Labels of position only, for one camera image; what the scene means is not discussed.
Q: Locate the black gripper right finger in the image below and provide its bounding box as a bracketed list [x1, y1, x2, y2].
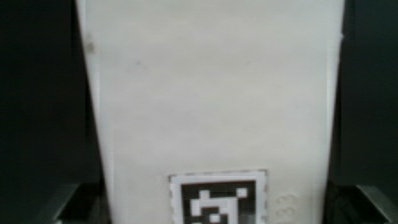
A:
[325, 183, 398, 224]

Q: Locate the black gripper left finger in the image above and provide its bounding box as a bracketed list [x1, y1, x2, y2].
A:
[55, 183, 110, 224]

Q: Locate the white cabinet top block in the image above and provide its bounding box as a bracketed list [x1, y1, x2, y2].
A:
[77, 0, 345, 224]

